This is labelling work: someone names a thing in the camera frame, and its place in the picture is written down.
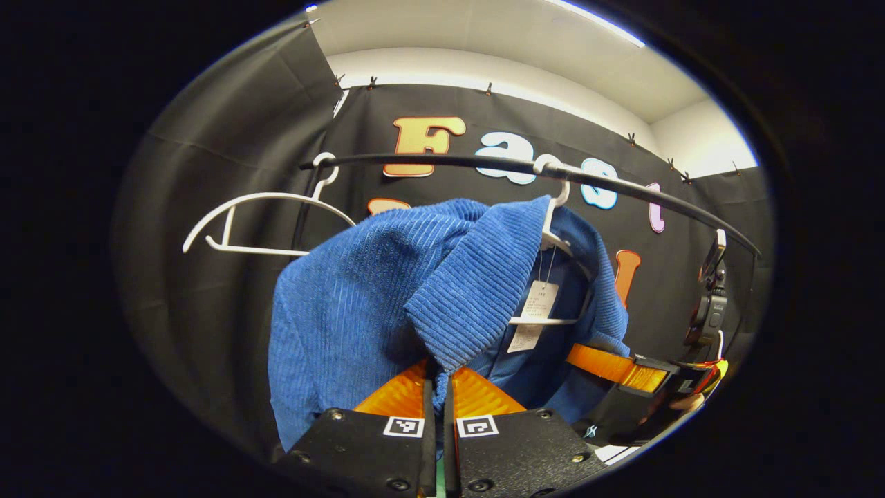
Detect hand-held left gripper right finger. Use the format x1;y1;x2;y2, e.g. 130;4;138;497
442;365;609;498

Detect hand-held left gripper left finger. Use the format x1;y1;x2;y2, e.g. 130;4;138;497
273;358;438;498

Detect blue corduroy jacket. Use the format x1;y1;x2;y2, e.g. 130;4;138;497
268;196;631;461

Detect white plastic hanger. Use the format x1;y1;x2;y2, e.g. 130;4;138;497
508;154;595;327
182;152;357;258

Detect white paper garment tag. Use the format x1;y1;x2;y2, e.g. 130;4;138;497
507;280;561;355

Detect black backdrop cloth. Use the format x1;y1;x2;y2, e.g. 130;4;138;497
114;17;775;457

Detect row of black backdrop clips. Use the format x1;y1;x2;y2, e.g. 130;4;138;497
304;17;744;186

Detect black clothes rail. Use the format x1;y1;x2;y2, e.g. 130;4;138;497
290;152;763;258

